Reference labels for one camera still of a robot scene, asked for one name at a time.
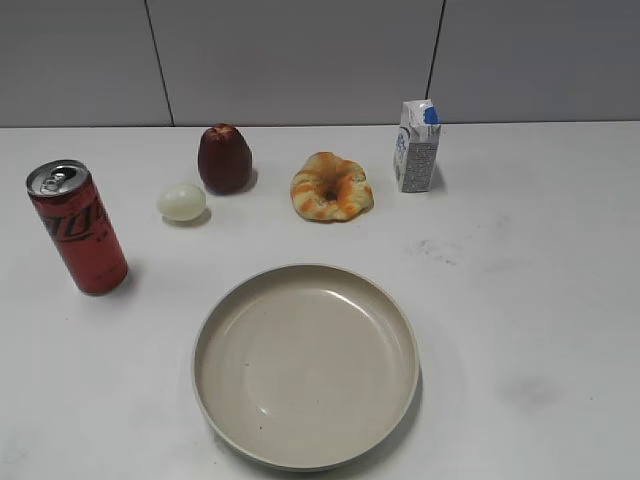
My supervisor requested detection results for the red cola can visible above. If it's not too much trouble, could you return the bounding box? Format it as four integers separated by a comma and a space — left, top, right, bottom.
26, 159, 128, 295

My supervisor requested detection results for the beige round plate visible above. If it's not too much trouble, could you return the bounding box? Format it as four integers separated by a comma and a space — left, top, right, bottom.
191, 264, 421, 472

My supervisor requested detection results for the orange striped croissant bread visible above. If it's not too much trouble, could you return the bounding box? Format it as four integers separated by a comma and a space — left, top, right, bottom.
290, 152, 374, 222

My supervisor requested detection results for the dark red wax apple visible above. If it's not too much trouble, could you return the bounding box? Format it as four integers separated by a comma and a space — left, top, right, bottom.
198, 123, 252, 194

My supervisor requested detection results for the small white milk carton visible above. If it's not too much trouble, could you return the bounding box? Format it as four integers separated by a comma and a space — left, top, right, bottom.
393, 99, 442, 193

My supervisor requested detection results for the white egg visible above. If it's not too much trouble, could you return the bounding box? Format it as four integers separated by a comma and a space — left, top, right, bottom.
156, 183, 206, 222

